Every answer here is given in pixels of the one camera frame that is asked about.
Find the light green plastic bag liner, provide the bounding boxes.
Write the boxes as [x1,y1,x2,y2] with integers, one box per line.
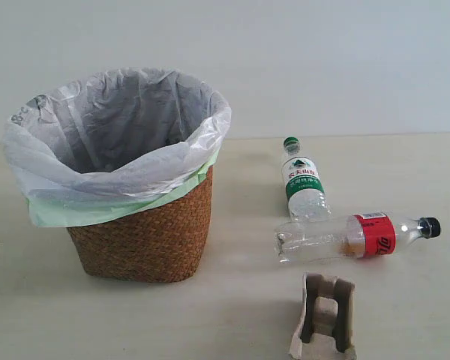
[26,153,218,228]

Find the red label cola bottle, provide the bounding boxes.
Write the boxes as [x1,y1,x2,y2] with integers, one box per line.
[274,211,441,263]

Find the woven brown wicker basket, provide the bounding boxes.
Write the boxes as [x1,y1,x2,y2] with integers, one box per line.
[67,169,213,283]

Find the green label water bottle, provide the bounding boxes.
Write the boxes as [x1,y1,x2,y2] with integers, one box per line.
[280,136,331,222]

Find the translucent white bin liner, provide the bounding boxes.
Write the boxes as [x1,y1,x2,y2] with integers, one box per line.
[3,67,232,203]

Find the grey pulp cardboard tray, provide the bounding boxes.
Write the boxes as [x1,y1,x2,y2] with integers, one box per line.
[289,272,357,359]

